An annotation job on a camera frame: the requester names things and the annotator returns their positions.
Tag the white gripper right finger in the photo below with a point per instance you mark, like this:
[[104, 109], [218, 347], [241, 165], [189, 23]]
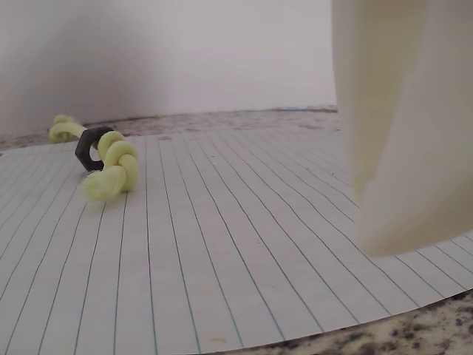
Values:
[[428, 148]]

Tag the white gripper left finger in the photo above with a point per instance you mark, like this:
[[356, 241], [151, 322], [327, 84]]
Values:
[[354, 92]]

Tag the white lined paper sheet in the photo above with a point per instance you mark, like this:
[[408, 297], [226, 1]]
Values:
[[221, 240]]

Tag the white backdrop board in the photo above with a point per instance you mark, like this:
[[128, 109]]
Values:
[[184, 55]]

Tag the black hex nut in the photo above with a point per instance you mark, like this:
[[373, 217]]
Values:
[[85, 148]]

